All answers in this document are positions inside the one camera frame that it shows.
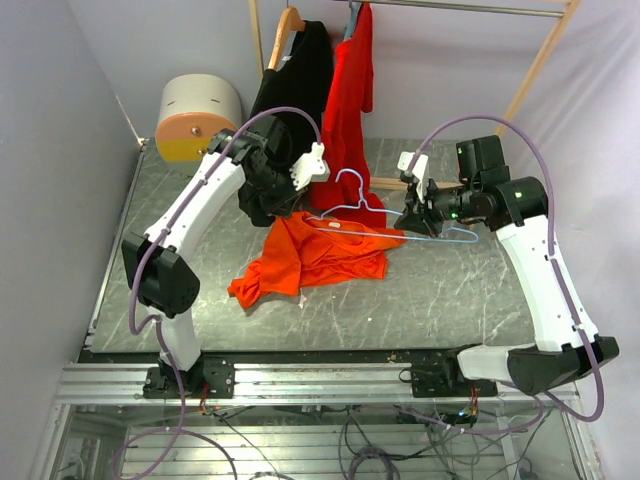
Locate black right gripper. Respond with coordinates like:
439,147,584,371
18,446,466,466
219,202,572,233
394,174,479,239

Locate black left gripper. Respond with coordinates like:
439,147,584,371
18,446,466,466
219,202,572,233
249,162,309,220

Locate orange t shirt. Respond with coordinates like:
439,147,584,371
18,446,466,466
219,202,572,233
227,211,406,309

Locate light blue wire hanger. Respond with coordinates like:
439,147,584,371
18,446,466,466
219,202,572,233
310,168,480,244

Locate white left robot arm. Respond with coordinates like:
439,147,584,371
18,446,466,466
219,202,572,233
121,107,323,397

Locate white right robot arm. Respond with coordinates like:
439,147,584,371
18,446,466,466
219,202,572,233
394,135,619,396

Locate red t shirt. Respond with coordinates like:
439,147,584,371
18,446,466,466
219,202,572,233
310,3,386,228

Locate black t shirt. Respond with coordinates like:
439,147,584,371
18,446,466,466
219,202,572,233
237,20,335,229

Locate wooden clothes hanger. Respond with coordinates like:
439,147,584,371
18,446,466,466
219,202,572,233
267,6,306,70

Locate teal hanger under red shirt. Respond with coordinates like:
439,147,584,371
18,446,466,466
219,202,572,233
343,0,362,41

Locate round pastel drawer cabinet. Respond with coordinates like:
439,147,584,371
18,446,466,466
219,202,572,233
155,74,242,176

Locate wooden clothes rack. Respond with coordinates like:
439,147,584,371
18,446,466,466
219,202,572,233
247,0,582,191

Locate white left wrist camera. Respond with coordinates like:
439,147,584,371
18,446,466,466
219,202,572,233
289,142,330,191

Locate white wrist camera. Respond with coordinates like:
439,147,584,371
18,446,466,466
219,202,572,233
289,142,330,191
397,151,429,203

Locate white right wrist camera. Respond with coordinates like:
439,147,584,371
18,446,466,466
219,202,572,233
397,151,429,203

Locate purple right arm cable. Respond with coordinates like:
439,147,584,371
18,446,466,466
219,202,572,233
412,114,606,436

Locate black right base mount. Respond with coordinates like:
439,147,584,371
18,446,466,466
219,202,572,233
398,357,498,398

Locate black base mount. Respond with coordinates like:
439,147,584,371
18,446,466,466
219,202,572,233
142,355,236,400
398,357,498,398

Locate aluminium rail frame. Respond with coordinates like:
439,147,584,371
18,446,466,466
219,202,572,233
54,360,581,405

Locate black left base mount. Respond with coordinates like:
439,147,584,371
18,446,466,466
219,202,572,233
142,355,236,400

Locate tangled cables under table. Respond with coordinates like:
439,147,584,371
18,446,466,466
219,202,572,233
209,403,541,480

